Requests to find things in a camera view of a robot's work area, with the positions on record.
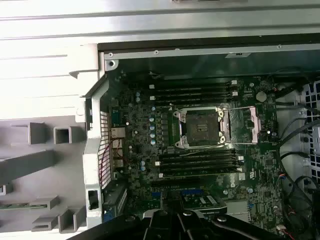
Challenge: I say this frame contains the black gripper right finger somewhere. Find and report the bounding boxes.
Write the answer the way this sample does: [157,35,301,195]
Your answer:
[178,192,251,240]

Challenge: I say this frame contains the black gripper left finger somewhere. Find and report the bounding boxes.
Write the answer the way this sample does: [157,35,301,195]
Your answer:
[142,191,180,240]

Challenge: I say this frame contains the thin metal locking lever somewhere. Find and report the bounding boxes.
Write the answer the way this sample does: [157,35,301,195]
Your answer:
[179,146,237,158]

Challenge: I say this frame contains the metal socket cover frame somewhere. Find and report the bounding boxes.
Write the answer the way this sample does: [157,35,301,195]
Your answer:
[219,106,262,145]

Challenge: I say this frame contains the CPU socket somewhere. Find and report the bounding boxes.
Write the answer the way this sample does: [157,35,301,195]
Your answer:
[172,106,230,151]

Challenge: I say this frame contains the blue expansion slot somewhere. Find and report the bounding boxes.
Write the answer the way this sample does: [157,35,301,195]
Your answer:
[151,191,204,198]

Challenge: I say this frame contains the silver chipset heatsink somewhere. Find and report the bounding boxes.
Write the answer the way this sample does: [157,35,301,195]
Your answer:
[224,201,251,219]

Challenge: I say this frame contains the green motherboard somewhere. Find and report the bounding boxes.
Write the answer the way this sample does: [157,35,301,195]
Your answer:
[108,72,286,240]

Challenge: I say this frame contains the black open PC case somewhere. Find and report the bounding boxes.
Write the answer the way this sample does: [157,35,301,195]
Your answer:
[68,42,320,240]

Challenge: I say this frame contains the grey parts rack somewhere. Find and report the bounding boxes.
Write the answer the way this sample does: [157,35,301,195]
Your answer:
[0,119,88,235]

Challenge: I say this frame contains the green RAM stick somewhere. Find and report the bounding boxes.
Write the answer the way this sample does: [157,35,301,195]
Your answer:
[0,203,48,210]

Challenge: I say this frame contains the perforated metal drive cage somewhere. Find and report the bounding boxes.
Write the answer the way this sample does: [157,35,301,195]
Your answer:
[301,81,320,176]

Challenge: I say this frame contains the black cable bundle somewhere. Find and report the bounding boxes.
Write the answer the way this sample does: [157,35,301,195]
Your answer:
[274,99,320,240]

